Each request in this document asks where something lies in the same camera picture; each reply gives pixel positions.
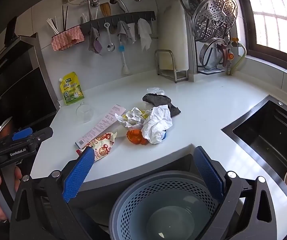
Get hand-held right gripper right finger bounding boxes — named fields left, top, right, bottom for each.
left=193, top=145, right=278, bottom=240

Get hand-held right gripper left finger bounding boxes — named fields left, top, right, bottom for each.
left=10, top=147, right=109, bottom=240

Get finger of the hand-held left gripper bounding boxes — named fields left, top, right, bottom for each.
left=16, top=127, right=53, bottom=150
left=0, top=127, right=33, bottom=143

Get red print snack wrapper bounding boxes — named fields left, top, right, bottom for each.
left=76, top=132, right=117, bottom=162

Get long pink receipt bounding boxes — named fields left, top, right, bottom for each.
left=75, top=104, right=126, bottom=148

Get grey perforated waste basket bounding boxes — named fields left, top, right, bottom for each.
left=108, top=170, right=230, bottom=240

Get white paper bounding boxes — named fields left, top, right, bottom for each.
left=141, top=105, right=173, bottom=145

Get copper pot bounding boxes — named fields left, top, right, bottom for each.
left=0, top=117, right=14, bottom=140

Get black range hood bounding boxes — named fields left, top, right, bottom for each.
left=0, top=32, right=60, bottom=130

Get clear glass cup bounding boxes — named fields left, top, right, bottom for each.
left=76, top=102, right=94, bottom=123

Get yellow green spout pouch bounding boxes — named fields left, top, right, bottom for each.
left=58, top=72, right=85, bottom=105

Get black kitchen sink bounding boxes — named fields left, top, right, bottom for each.
left=221, top=95, right=287, bottom=209

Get dark grey cloth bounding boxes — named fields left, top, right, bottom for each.
left=142, top=93, right=181, bottom=117

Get pink wavy cloth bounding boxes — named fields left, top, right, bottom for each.
left=51, top=26, right=85, bottom=51

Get clear plastic wrap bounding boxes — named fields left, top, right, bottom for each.
left=147, top=87, right=165, bottom=96

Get metal cutting board stand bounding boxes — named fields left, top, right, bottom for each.
left=155, top=49, right=189, bottom=83

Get grey purple rag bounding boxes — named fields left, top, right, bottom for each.
left=88, top=27, right=103, bottom=56

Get black phone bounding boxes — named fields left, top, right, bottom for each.
left=4, top=17, right=17, bottom=47

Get blue white bottle brush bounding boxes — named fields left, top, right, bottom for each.
left=118, top=36, right=132, bottom=75

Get white straws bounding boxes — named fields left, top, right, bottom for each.
left=47, top=17, right=60, bottom=34

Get metal ladle spoon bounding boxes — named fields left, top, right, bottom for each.
left=104, top=22, right=115, bottom=52

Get glass pot lid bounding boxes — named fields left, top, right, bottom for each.
left=199, top=37, right=230, bottom=70

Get dark chopsticks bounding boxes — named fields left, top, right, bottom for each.
left=62, top=5, right=69, bottom=29

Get white rag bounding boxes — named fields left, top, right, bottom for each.
left=137, top=18, right=152, bottom=51

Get white cutting board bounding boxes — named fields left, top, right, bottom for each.
left=157, top=0, right=191, bottom=71

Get perforated metal steamer plate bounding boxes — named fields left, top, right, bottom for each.
left=192, top=0, right=238, bottom=43

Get window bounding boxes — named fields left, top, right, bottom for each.
left=234, top=0, right=287, bottom=63

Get black wire lid rack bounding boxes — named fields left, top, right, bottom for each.
left=195, top=39, right=230, bottom=75

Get gas valve with hose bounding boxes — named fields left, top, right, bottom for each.
left=225, top=37, right=246, bottom=76

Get metal wall faucet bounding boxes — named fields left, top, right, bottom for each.
left=80, top=0, right=101, bottom=20

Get grey wall hook rack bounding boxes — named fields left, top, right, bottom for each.
left=80, top=11, right=156, bottom=32

